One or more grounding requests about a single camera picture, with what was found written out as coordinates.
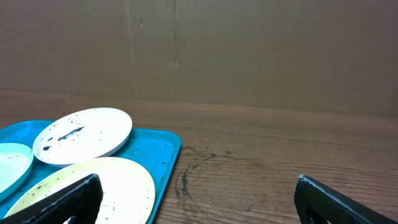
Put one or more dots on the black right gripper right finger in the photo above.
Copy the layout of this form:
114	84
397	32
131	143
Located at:
315	202

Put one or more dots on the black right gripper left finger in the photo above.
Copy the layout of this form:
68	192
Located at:
78	202

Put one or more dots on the white plate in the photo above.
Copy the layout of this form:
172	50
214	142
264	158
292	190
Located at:
83	135

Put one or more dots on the light blue plate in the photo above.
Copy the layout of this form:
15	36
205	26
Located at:
16	164

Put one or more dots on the yellow-green dirty plate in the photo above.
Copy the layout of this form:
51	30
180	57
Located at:
128	189

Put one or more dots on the blue plastic tray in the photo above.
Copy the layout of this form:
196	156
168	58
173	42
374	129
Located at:
155	150

